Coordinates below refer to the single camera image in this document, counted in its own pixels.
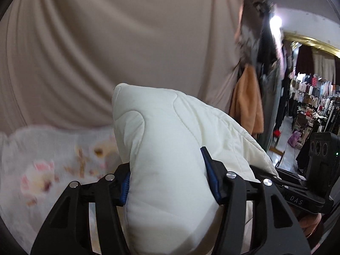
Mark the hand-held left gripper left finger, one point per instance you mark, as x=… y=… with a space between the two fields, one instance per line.
x=124 y=188

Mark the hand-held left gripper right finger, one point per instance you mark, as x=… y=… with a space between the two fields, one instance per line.
x=211 y=176

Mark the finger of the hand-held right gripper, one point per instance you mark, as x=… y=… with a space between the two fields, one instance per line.
x=268 y=174

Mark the white quilted jacket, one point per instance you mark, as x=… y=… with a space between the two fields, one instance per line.
x=159 y=138

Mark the row of hanging clothes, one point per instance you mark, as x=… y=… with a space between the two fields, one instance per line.
x=313 y=90

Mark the person's right hand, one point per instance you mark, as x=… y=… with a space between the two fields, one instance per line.
x=311 y=225

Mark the small red stool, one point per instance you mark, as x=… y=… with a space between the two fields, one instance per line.
x=276 y=134

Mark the purple bag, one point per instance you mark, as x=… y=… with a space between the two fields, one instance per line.
x=293 y=140

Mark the grey hanging garment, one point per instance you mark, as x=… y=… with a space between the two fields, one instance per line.
x=271 y=98

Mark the orange hanging garment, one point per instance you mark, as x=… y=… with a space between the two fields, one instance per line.
x=247 y=101

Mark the floral printed blanket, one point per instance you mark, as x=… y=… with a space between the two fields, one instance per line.
x=39 y=151

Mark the dark red drape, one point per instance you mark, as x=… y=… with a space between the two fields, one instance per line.
x=305 y=59

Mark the black white patterned garment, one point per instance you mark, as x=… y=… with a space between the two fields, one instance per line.
x=249 y=37

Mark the bright ceiling lamp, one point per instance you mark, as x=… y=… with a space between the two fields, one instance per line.
x=276 y=21

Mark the beige backdrop curtain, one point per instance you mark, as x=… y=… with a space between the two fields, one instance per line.
x=106 y=32

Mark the gold arch frame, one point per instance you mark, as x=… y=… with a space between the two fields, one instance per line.
x=313 y=41

